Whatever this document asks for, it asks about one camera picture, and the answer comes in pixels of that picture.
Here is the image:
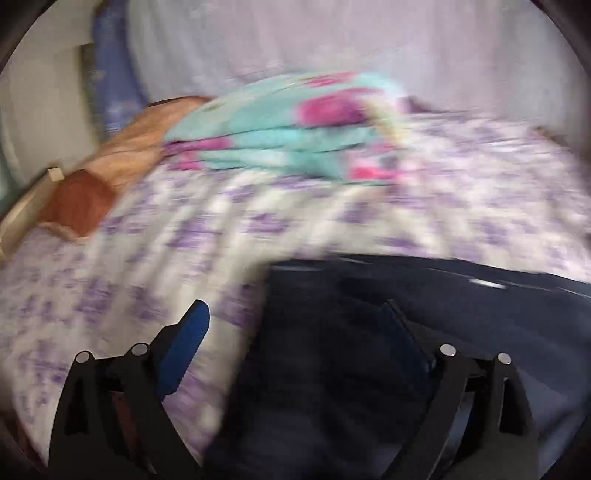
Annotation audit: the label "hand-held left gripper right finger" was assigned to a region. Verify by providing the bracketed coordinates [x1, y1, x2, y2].
[379, 299, 539, 480]

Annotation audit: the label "blue patterned cloth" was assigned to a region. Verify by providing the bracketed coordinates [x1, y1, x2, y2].
[90, 0, 149, 139]

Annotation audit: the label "dark navy pants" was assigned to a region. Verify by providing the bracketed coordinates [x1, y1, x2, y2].
[203, 254, 591, 480]

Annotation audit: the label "dark wooden bed corner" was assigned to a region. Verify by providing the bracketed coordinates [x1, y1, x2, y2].
[533, 126, 575, 146]

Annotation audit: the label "light wooden bed frame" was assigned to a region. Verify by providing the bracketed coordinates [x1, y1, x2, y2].
[0, 159, 65, 265]

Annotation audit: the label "teal and pink folded blanket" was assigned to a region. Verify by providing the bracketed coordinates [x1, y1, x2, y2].
[164, 71, 416, 185]

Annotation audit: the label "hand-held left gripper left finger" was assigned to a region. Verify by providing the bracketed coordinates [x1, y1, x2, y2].
[48, 299, 211, 480]

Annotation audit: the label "purple floral bed sheet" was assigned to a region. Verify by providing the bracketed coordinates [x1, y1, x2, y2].
[0, 108, 591, 467]

